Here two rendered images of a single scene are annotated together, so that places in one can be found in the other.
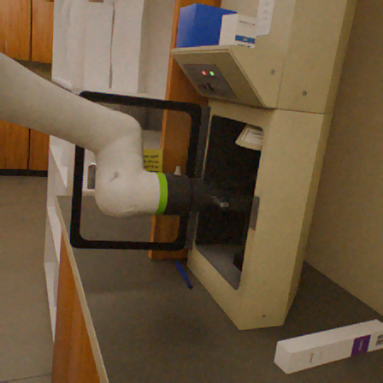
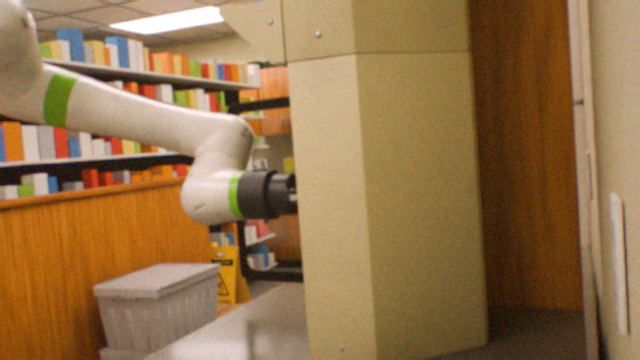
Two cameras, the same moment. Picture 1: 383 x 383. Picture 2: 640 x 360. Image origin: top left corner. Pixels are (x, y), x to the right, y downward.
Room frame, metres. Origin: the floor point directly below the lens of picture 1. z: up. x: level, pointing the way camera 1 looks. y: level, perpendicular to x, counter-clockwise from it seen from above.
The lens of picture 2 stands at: (0.18, -0.84, 1.28)
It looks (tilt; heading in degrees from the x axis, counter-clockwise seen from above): 3 degrees down; 47
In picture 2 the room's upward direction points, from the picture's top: 4 degrees counter-clockwise
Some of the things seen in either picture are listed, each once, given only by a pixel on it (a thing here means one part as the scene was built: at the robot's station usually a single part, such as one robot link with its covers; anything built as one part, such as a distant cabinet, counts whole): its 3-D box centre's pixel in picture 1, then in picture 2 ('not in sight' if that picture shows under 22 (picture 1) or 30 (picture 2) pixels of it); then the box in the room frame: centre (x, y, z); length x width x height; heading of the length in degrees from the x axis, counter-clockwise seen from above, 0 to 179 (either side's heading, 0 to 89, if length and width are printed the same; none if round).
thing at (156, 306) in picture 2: not in sight; (162, 304); (1.82, 2.12, 0.49); 0.60 x 0.42 x 0.33; 23
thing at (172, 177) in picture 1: (173, 192); (263, 192); (0.89, 0.04, 1.20); 0.09 x 0.06 x 0.12; 23
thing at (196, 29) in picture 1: (205, 31); not in sight; (1.03, 0.01, 1.56); 0.10 x 0.10 x 0.09; 23
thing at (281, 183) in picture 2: (204, 195); (300, 193); (0.92, -0.03, 1.20); 0.09 x 0.08 x 0.07; 113
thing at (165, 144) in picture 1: (135, 176); (290, 190); (1.06, 0.15, 1.19); 0.30 x 0.01 x 0.40; 105
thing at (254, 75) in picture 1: (217, 75); (293, 47); (0.94, -0.02, 1.46); 0.32 x 0.11 x 0.10; 23
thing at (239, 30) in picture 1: (238, 33); not in sight; (0.87, -0.05, 1.54); 0.05 x 0.05 x 0.06; 32
